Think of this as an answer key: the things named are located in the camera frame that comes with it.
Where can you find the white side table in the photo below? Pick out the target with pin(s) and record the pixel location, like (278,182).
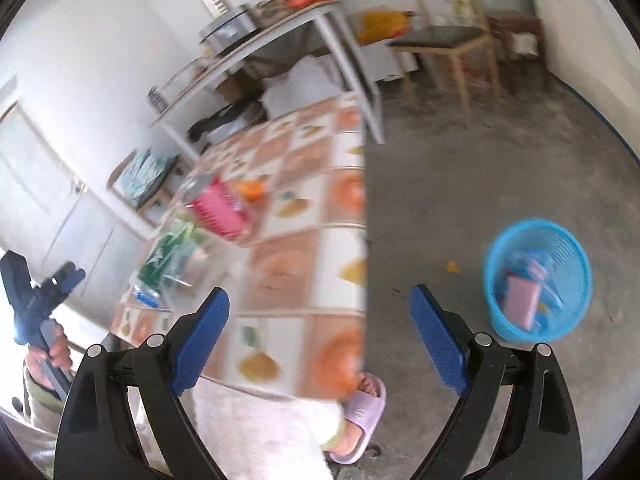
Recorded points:
(280,30)

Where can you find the patterned tablecloth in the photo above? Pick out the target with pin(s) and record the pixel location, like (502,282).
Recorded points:
(300,260)

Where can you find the clear plastic container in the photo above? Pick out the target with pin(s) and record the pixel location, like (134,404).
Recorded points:
(200,260)

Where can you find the white plastic bag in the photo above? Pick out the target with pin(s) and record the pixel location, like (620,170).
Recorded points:
(300,87)

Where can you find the yellow plastic bag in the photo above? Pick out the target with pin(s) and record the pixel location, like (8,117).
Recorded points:
(382,25)

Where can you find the person's left hand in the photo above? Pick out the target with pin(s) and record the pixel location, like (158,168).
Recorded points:
(57,350)

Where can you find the small orange peel scrap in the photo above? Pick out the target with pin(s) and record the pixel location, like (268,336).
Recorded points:
(451,266)

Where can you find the dark wooden stool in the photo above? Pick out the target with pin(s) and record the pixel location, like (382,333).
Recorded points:
(520,22)

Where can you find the patterned seat cushion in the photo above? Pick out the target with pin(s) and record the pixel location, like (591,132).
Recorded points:
(145,177)

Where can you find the purple slipper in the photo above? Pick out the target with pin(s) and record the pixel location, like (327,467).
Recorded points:
(360,410)

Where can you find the white and green bag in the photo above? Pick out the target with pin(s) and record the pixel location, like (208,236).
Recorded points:
(462,10)

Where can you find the pink can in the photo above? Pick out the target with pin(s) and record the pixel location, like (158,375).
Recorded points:
(220,207)

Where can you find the glass bowl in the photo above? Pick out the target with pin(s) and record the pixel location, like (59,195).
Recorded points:
(192,70)

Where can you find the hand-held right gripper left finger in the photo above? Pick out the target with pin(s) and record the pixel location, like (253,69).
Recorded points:
(200,345)

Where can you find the black cloth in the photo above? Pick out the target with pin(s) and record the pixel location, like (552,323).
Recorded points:
(225,120)

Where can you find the steel utensil holder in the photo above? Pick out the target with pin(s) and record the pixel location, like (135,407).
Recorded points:
(216,4)

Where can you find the wooden chair with black seat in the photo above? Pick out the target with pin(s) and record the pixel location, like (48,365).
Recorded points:
(450,40)

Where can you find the white door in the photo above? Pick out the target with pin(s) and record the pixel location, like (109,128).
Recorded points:
(55,200)

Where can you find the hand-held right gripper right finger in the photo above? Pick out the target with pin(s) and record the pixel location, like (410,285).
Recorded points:
(440,340)

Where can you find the blue plastic waste basket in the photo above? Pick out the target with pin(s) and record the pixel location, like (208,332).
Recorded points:
(537,280)

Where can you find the person's foot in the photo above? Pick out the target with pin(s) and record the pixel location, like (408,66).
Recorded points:
(357,390)

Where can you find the pink packet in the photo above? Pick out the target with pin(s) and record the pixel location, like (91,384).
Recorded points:
(520,302)

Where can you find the steel thermos bottle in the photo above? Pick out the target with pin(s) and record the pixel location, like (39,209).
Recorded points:
(157,99)

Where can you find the person's left forearm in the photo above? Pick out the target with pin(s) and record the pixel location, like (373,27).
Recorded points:
(42,405)

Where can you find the silver rice cooker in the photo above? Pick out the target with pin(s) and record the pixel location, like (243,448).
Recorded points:
(227,30)

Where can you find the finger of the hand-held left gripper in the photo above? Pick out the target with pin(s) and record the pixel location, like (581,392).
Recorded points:
(67,277)
(15,275)

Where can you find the white mattress with blue edge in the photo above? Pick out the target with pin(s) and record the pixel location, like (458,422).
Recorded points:
(580,35)

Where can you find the white cloth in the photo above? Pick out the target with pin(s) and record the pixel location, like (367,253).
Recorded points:
(523,44)

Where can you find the white storage box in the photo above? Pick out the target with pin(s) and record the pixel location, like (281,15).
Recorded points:
(387,62)

